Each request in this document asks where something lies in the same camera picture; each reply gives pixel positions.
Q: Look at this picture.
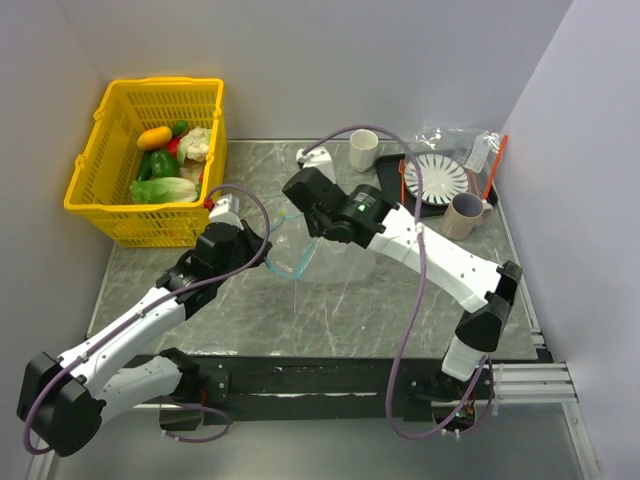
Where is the clear bag with blue zipper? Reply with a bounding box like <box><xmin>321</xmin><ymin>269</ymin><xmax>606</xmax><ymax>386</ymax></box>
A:
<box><xmin>266</xmin><ymin>206</ymin><xmax>376</xmax><ymax>284</ymax></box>

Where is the green toy bell pepper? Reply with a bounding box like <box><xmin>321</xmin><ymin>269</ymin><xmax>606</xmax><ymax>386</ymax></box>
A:
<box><xmin>150</xmin><ymin>150</ymin><xmax>180</xmax><ymax>178</ymax></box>

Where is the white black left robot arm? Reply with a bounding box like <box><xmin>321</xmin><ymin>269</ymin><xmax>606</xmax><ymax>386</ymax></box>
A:
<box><xmin>17</xmin><ymin>220</ymin><xmax>271</xmax><ymax>457</ymax></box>

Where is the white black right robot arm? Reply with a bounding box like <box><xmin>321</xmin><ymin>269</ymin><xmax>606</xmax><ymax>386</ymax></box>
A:
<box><xmin>282</xmin><ymin>167</ymin><xmax>522</xmax><ymax>398</ymax></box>

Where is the clear bag with red zipper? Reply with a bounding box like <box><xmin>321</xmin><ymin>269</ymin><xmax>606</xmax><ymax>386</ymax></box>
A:
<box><xmin>413</xmin><ymin>124</ymin><xmax>509</xmax><ymax>201</ymax></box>

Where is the black rectangular tray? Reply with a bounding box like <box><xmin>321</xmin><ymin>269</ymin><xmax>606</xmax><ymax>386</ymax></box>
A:
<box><xmin>374</xmin><ymin>153</ymin><xmax>499</xmax><ymax>218</ymax></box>

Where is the white ceramic mug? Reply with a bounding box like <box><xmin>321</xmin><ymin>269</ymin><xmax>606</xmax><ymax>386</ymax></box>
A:
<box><xmin>348</xmin><ymin>129</ymin><xmax>379</xmax><ymax>173</ymax></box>

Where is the green toy lettuce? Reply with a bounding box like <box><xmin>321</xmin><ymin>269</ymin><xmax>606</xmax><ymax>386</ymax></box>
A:
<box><xmin>130</xmin><ymin>177</ymin><xmax>199</xmax><ymax>204</ymax></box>

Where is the orange plastic fork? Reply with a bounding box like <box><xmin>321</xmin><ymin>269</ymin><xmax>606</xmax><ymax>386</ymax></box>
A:
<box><xmin>398</xmin><ymin>158</ymin><xmax>406</xmax><ymax>206</ymax></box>

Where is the white toy cauliflower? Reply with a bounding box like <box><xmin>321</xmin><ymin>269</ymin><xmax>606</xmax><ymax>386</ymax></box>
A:
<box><xmin>177</xmin><ymin>127</ymin><xmax>212</xmax><ymax>165</ymax></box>

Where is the green toy cucumber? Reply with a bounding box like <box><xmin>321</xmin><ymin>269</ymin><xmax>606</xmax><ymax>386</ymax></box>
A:
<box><xmin>135</xmin><ymin>151</ymin><xmax>153</xmax><ymax>181</ymax></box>

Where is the red toy tomato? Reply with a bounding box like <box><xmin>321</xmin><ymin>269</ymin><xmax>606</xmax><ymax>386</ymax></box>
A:
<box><xmin>166</xmin><ymin>137</ymin><xmax>181</xmax><ymax>158</ymax></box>

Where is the white blue striped plate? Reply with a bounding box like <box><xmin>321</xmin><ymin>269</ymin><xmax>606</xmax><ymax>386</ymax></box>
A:
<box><xmin>403</xmin><ymin>153</ymin><xmax>469</xmax><ymax>206</ymax></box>

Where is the green toy chili pepper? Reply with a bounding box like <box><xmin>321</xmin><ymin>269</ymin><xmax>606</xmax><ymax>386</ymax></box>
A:
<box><xmin>172</xmin><ymin>120</ymin><xmax>189</xmax><ymax>138</ymax></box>

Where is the yellow orange toy mango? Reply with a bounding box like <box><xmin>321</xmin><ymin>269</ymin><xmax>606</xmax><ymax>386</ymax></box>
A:
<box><xmin>136</xmin><ymin>126</ymin><xmax>173</xmax><ymax>151</ymax></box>

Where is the yellow plastic basket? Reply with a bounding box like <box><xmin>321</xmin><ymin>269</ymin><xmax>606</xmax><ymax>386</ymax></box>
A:
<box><xmin>64</xmin><ymin>77</ymin><xmax>227</xmax><ymax>248</ymax></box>

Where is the beige mug purple inside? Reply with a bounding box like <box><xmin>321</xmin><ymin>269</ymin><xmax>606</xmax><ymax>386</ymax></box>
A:
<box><xmin>441</xmin><ymin>192</ymin><xmax>493</xmax><ymax>241</ymax></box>

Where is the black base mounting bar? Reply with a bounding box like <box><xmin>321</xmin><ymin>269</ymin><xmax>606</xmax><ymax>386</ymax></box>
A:
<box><xmin>119</xmin><ymin>352</ymin><xmax>501</xmax><ymax>434</ymax></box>

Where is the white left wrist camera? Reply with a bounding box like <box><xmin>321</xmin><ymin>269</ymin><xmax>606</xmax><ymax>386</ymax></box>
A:
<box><xmin>208</xmin><ymin>194</ymin><xmax>244</xmax><ymax>230</ymax></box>

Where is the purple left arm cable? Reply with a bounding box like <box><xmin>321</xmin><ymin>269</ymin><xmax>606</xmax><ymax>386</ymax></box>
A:
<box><xmin>23</xmin><ymin>184</ymin><xmax>272</xmax><ymax>455</ymax></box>

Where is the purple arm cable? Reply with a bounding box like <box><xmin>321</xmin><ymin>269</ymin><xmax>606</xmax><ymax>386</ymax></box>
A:
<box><xmin>302</xmin><ymin>124</ymin><xmax>496</xmax><ymax>441</ymax></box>
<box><xmin>23</xmin><ymin>184</ymin><xmax>272</xmax><ymax>455</ymax></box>

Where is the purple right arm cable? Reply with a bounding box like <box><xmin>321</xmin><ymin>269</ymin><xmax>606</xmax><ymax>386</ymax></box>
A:
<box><xmin>302</xmin><ymin>124</ymin><xmax>496</xmax><ymax>441</ymax></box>

